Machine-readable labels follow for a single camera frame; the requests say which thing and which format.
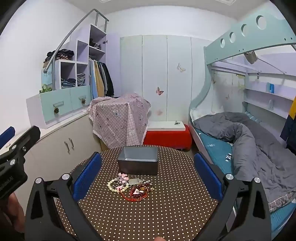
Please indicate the dark folded clothes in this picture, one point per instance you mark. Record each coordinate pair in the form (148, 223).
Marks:
(95, 43)

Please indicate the grey hanging garment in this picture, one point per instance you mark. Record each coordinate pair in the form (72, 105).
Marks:
(104, 76)

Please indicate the green ornament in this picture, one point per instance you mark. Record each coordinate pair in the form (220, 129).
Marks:
(45, 89)

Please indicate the black hanging jacket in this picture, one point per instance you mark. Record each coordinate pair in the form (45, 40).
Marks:
(109, 85)

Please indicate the light blue hanging garment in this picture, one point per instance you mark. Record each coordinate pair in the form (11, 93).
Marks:
(93, 83)

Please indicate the blue bed sheet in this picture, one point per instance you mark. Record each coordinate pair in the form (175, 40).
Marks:
(217, 150)

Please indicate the white wardrobe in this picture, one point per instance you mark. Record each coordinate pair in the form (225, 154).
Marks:
(152, 69)

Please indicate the grey metal handrail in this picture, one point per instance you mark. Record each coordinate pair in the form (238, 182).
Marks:
(54, 74)

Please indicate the pink bear print cloth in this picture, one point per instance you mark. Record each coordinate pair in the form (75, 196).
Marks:
(115, 120)

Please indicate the yellow hanging garment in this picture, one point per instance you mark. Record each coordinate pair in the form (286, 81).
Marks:
(99, 83)

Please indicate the small blue shelf item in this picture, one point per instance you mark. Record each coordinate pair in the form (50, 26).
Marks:
(271, 88)

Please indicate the grey storage box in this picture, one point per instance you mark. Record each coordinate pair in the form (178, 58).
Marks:
(138, 166)

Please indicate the beige cabinet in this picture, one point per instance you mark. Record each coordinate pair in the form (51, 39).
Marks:
(57, 148)

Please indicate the pale butterfly sticker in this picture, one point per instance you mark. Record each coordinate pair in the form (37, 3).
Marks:
(181, 67)

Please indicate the lilac stair shelf unit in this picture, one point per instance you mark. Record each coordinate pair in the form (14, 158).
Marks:
(88, 53)

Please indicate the folded grey clothes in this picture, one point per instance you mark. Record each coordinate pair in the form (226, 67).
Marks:
(81, 80)

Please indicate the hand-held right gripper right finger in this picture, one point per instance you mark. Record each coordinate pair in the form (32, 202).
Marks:
(208, 177)

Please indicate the red ottoman with white top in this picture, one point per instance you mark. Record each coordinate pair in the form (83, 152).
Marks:
(166, 139)

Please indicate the person's left hand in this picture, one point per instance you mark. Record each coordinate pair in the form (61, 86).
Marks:
(16, 215)

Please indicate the small pink hair ornament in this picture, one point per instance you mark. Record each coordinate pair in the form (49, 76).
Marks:
(121, 188)

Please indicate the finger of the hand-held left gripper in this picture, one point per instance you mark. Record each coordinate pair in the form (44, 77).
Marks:
(7, 136)
(27, 139)

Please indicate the grey duvet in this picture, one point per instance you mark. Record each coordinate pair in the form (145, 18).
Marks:
(254, 148)

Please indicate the white pillow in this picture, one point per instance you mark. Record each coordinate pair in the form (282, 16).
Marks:
(196, 114)

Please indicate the small white shelf ornament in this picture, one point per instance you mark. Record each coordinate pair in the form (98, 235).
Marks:
(271, 104)

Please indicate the folded jeans stack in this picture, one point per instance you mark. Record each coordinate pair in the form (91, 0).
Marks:
(68, 83)

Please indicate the teal bunk bed frame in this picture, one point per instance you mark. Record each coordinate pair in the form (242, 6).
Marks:
(249, 31)

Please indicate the polka dot round table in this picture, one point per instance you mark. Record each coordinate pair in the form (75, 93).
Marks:
(150, 215)

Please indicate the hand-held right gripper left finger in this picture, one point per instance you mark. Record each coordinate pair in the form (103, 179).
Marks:
(89, 177)

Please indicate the yellow and navy jacket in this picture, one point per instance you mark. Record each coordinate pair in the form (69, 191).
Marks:
(290, 129)

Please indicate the dark clothes pile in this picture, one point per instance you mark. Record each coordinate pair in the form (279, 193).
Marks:
(61, 54)

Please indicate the teal drawer unit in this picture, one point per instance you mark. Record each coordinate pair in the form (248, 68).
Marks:
(67, 99)

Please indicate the white wall shelves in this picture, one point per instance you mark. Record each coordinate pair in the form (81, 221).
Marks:
(261, 92)

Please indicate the striped blue pillow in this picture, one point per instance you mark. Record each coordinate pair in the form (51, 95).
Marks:
(253, 117)

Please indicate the pink butterfly sticker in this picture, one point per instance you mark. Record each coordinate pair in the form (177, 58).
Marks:
(159, 91)

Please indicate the grey hanging pouch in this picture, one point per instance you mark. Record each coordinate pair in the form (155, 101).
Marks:
(251, 57)

